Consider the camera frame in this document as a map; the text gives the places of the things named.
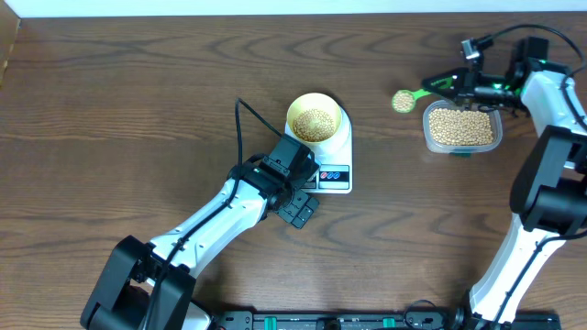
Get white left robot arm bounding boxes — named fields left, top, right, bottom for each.
left=80, top=180, right=319, bottom=329

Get pile of soybeans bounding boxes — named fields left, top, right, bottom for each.
left=428, top=108, right=493, bottom=146

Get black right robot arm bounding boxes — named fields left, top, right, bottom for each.
left=422, top=35, right=586, bottom=329

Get soybeans in yellow bowl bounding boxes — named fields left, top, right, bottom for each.
left=293, top=108, right=337, bottom=142

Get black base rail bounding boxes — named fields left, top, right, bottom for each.
left=204, top=307, right=562, bottom=330

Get white digital kitchen scale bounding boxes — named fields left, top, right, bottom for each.
left=285, top=106, right=353, bottom=194

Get yellow plastic bowl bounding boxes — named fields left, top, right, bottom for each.
left=286, top=93, right=342, bottom=143

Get green plastic measuring scoop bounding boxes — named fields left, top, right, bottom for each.
left=392, top=89, right=430, bottom=113

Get green label under container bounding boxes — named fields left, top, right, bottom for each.
left=449, top=153, right=472, bottom=159

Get clear plastic container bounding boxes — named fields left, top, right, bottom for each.
left=423, top=101, right=503, bottom=154

